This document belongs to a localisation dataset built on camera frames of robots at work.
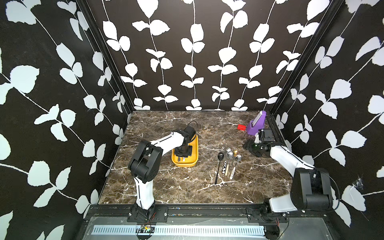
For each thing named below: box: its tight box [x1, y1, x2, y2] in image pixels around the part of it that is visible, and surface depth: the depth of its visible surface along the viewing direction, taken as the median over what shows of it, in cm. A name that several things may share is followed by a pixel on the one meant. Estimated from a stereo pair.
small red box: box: [237, 124, 247, 131], surface depth 112 cm
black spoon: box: [215, 152, 225, 185], surface depth 95 cm
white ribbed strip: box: [92, 225, 266, 237], surface depth 71 cm
